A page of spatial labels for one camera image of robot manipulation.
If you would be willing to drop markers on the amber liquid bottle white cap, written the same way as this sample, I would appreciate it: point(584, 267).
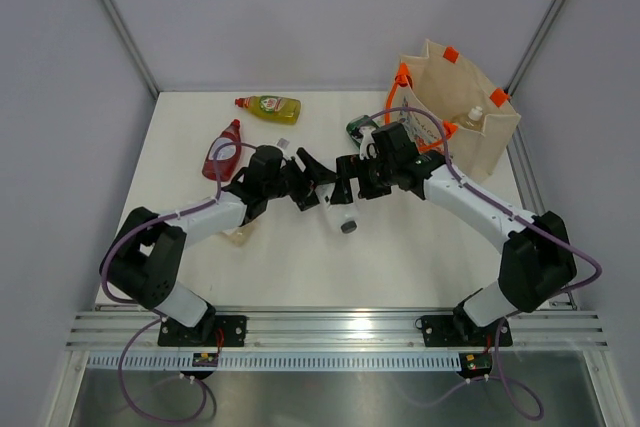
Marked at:
point(472, 120)

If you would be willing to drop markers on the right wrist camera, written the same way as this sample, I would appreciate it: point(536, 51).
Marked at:
point(367, 148)

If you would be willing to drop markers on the white slotted cable duct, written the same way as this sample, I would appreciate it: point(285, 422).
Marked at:
point(275, 362)

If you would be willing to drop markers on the left aluminium frame post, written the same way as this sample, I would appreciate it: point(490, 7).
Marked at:
point(118, 24)

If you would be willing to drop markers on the yellow dish soap bottle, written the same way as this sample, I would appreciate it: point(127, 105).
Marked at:
point(275, 109)

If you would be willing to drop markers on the aluminium mounting rail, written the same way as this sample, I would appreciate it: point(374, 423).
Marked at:
point(363, 330)

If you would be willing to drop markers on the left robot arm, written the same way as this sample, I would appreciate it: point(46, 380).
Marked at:
point(144, 259)

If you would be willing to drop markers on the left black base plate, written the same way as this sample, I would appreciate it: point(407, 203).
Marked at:
point(214, 331)

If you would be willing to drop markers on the right aluminium frame post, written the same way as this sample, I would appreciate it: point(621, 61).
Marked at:
point(537, 41)

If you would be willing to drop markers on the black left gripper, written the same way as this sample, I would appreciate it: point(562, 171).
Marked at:
point(305, 196)

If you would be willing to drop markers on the green dish soap bottle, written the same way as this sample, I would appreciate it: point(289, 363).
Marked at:
point(359, 127)

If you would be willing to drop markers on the aluminium frame post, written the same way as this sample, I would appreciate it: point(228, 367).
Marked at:
point(537, 41)
point(118, 24)

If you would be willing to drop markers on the clear pale soap bottle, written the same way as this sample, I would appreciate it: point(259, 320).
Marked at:
point(239, 235)

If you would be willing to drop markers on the white rectangular bottle black cap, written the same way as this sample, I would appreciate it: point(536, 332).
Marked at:
point(342, 218)

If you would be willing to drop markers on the beige canvas bag orange handles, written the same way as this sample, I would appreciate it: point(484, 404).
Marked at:
point(430, 89)

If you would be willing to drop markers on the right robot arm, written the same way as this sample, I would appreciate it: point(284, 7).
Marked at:
point(535, 263)

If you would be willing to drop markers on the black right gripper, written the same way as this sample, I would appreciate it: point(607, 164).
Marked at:
point(351, 166)

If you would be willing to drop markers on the red dish soap bottle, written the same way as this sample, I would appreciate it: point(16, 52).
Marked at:
point(224, 154)

